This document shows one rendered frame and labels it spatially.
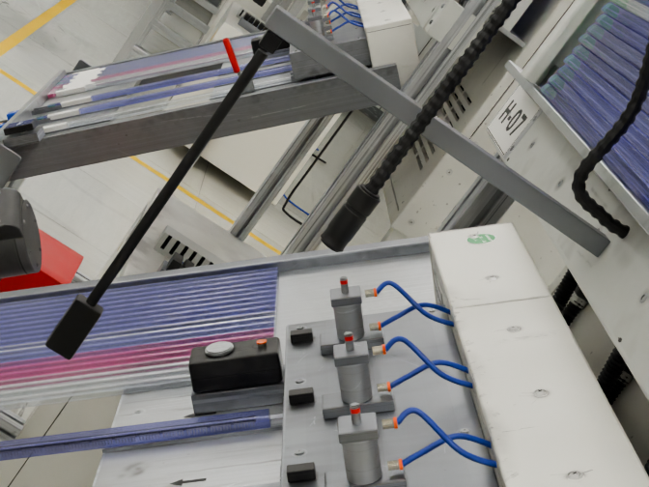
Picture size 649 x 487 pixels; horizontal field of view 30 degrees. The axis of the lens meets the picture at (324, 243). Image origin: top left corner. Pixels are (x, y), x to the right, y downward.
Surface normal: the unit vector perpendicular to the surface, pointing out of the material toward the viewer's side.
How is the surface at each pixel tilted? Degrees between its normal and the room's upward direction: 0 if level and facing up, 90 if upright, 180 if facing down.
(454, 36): 90
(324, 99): 90
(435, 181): 90
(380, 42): 90
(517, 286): 43
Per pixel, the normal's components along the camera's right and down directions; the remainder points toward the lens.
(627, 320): -0.82, -0.54
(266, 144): 0.02, 0.32
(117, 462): -0.14, -0.94
